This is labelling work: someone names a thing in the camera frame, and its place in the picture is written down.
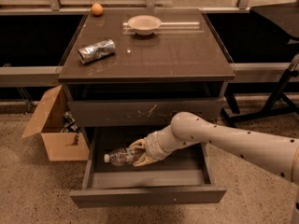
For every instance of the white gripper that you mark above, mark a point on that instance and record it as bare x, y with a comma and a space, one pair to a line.
152, 147

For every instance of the clear plastic water bottle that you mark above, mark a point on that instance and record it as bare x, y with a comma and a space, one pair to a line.
123, 156

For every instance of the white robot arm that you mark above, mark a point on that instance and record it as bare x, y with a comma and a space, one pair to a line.
277, 155

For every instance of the open grey middle drawer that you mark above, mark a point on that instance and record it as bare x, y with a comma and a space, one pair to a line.
182, 178

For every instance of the closed grey top drawer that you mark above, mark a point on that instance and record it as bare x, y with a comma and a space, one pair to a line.
140, 112

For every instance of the dark grey drawer cabinet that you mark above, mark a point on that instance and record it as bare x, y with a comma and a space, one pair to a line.
180, 60

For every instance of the items inside cardboard box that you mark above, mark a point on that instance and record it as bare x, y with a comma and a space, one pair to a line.
70, 125

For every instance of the open cardboard box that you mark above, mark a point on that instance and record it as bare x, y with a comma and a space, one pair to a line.
48, 121

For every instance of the crumpled silver chip bag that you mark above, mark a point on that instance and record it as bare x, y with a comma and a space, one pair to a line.
96, 51

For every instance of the white paper bowl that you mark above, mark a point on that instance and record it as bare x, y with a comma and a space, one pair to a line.
144, 24

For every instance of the orange fruit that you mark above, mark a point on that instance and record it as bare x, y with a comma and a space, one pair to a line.
97, 9

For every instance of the black rolling stand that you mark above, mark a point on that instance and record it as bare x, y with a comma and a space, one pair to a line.
285, 17

